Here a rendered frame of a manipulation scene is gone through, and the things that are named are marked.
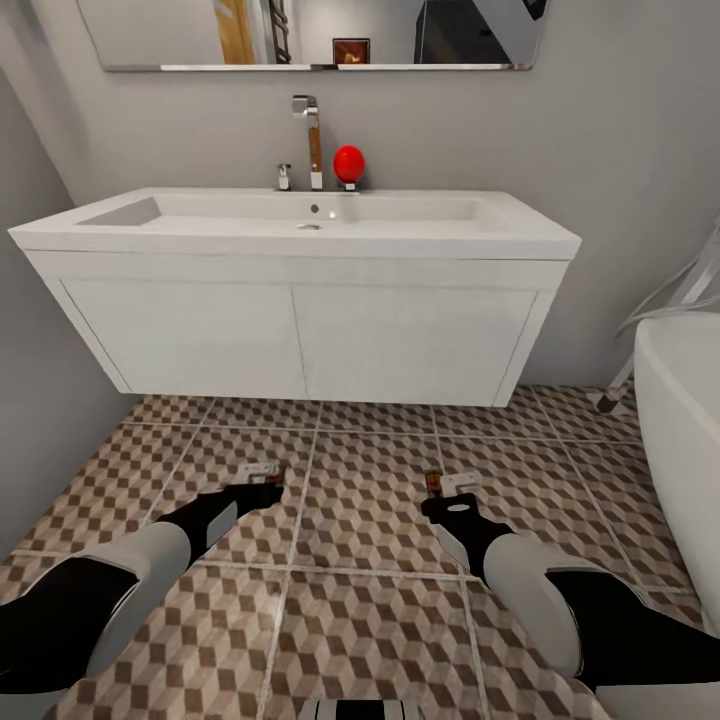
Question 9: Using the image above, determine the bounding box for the mousetrap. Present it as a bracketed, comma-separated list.
[265, 463, 288, 488]
[424, 469, 444, 499]

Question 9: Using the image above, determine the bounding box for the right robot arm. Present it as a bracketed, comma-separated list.
[421, 472, 720, 720]

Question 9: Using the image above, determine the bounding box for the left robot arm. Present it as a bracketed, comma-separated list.
[0, 462, 284, 720]

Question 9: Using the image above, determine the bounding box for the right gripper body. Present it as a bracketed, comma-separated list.
[426, 493, 479, 525]

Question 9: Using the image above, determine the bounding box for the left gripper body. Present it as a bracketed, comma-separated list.
[226, 483, 273, 513]

